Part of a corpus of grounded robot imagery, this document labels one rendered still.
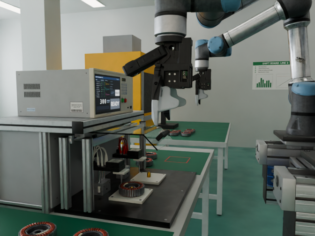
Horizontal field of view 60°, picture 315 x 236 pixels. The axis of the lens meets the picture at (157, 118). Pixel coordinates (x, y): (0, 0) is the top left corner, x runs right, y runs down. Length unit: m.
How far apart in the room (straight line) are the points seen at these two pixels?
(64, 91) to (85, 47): 6.35
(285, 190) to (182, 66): 0.44
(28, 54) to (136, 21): 2.82
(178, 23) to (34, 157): 0.80
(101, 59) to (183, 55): 4.58
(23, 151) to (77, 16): 6.77
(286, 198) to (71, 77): 0.90
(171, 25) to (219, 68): 5.83
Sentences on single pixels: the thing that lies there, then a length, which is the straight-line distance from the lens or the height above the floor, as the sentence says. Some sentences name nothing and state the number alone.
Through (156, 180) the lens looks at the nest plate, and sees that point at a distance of 1.40.
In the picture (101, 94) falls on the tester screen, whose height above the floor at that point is 1.21.
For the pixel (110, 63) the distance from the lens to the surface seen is 5.09.
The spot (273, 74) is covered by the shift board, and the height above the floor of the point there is 1.63.
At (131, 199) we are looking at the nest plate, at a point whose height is 0.78.
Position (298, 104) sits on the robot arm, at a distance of 1.33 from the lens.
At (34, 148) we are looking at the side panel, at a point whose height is 1.00.
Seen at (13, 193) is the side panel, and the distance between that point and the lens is 1.30.
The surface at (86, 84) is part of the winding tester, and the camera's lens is 1.17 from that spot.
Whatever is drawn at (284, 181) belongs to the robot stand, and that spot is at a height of 0.98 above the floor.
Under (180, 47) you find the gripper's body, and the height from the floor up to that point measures 1.32.
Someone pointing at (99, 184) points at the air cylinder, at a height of 0.82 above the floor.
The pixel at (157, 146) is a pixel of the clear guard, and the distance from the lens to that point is 1.03.
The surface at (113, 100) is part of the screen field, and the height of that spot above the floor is 1.18.
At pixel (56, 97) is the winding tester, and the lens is 1.25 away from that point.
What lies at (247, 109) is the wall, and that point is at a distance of 6.42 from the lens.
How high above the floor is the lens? 1.22
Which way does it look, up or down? 5 degrees down
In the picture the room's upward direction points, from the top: straight up
